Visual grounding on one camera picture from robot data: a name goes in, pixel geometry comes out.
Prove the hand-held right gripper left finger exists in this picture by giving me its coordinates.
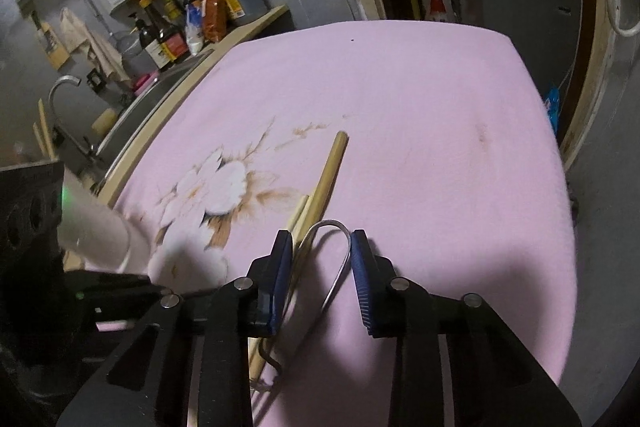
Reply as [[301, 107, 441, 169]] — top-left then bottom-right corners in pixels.
[[55, 229, 295, 427]]

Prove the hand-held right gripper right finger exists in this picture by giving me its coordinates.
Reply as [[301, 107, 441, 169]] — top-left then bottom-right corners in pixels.
[[350, 229, 583, 427]]

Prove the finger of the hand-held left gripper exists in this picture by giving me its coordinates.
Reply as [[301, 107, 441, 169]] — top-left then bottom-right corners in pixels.
[[66, 271, 172, 309]]

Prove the wire-handled metal utensil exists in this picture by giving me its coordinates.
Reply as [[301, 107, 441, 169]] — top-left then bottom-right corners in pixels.
[[252, 219, 354, 391]]

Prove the white plastic utensil basket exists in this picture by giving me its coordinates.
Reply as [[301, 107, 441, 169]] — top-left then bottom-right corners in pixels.
[[57, 169, 152, 274]]

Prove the wooden chopstick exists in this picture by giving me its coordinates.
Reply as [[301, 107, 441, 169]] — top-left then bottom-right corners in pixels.
[[283, 194, 312, 254], [248, 131, 350, 382]]

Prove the metal faucet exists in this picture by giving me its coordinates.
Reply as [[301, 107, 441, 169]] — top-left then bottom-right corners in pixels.
[[48, 75, 102, 164]]

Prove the pink floral table cloth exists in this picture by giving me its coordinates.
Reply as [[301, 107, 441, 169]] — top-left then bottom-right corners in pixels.
[[97, 21, 574, 427]]

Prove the kitchen sink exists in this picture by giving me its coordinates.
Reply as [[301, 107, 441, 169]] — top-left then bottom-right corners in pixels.
[[99, 49, 211, 148]]

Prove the hanging wooden cutting board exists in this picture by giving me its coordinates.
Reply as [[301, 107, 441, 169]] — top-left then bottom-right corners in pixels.
[[32, 11, 71, 71]]

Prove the hanging beige towel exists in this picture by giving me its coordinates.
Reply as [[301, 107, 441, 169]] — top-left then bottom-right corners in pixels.
[[59, 6, 132, 81]]

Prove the grey cup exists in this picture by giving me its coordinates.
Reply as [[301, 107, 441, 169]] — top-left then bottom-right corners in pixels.
[[121, 37, 160, 79]]

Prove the dark bottle white label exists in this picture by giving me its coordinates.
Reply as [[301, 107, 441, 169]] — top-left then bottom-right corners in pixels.
[[135, 17, 174, 73]]

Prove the dark bottle red label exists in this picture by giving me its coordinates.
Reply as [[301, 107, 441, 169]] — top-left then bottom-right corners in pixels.
[[138, 0, 191, 63]]

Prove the blue packet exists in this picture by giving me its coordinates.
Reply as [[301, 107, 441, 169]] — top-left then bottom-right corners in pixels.
[[543, 85, 562, 132]]

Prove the white seasoning packet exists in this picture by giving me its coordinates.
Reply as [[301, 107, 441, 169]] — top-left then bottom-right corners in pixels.
[[184, 3, 207, 54]]

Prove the orange chili packet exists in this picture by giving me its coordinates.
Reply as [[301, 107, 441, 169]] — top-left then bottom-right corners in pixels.
[[201, 0, 230, 43]]

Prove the dark bottle yellow label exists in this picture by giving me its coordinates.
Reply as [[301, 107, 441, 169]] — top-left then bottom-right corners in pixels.
[[160, 0, 185, 24]]

